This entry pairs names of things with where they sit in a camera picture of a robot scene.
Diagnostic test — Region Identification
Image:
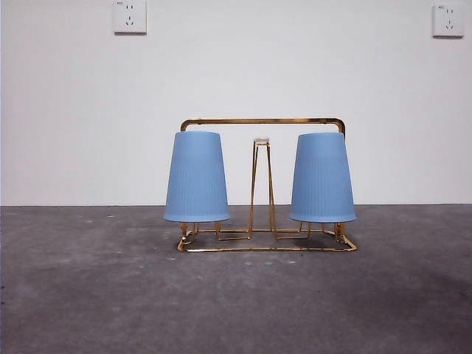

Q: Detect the gold wire cup rack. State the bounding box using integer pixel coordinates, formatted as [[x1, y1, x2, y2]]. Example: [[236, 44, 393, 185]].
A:
[[176, 117, 359, 254]]

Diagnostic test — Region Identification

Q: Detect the white wall socket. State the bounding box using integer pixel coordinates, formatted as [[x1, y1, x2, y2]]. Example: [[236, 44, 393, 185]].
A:
[[112, 0, 148, 36], [431, 3, 465, 39]]

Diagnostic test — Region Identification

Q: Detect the blue ribbed plastic cup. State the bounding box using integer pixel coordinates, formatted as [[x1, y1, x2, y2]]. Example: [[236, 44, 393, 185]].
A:
[[162, 131, 232, 223], [288, 132, 358, 223]]

